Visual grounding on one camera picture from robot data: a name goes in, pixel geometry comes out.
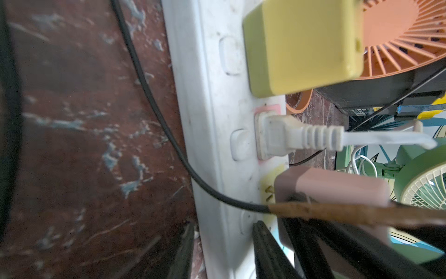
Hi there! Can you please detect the small green desk fan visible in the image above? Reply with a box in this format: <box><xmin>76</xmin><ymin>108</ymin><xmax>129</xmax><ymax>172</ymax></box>
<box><xmin>376</xmin><ymin>138</ymin><xmax>446</xmax><ymax>263</ymax></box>

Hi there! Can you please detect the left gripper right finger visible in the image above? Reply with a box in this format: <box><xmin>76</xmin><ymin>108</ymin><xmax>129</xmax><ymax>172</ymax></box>
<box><xmin>252</xmin><ymin>221</ymin><xmax>305</xmax><ymax>279</ymax></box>

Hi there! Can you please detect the yellow usb charger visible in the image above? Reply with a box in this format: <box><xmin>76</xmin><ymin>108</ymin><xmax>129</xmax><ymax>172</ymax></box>
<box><xmin>243</xmin><ymin>1</ymin><xmax>365</xmax><ymax>98</ymax></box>

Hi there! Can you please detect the pink usb charger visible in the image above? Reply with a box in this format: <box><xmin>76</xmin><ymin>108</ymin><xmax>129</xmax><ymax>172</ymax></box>
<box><xmin>273</xmin><ymin>165</ymin><xmax>391</xmax><ymax>252</ymax></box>

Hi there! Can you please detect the white fan plug cable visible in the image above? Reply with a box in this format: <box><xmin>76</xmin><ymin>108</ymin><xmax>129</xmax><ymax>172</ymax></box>
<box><xmin>254</xmin><ymin>110</ymin><xmax>438</xmax><ymax>161</ymax></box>

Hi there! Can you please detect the black orange-fan cable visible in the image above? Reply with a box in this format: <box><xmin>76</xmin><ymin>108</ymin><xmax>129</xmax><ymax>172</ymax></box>
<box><xmin>110</xmin><ymin>0</ymin><xmax>446</xmax><ymax>229</ymax></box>

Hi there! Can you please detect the orange mini fan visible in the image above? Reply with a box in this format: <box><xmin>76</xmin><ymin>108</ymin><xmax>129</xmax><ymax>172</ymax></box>
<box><xmin>285</xmin><ymin>0</ymin><xmax>446</xmax><ymax>115</ymax></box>

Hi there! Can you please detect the white power strip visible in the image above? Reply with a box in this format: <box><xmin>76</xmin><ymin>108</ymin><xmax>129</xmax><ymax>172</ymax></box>
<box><xmin>162</xmin><ymin>1</ymin><xmax>289</xmax><ymax>279</ymax></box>

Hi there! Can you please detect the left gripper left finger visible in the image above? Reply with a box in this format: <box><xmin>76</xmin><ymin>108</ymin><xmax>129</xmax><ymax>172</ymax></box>
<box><xmin>172</xmin><ymin>223</ymin><xmax>195</xmax><ymax>279</ymax></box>

